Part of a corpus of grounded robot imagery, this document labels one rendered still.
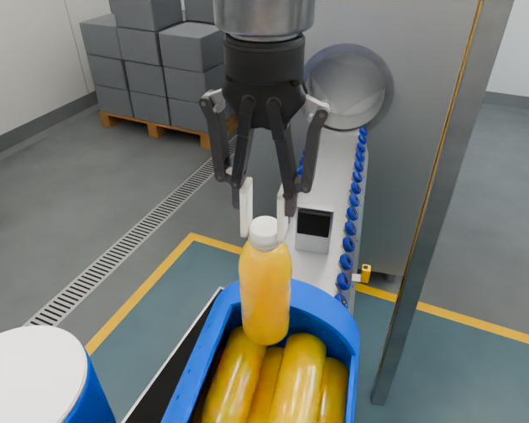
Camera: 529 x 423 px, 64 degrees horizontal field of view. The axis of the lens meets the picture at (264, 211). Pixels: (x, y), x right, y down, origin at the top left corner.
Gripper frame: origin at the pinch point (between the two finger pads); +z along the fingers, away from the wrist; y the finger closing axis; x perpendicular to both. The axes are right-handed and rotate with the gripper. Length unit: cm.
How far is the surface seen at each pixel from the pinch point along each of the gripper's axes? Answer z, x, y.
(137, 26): 48, -277, 173
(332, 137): 52, -129, 2
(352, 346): 29.2, -5.8, -13.4
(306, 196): 52, -81, 6
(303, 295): 22.3, -8.4, -4.4
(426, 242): 53, -67, -34
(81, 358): 41, 0, 37
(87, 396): 45, 6, 33
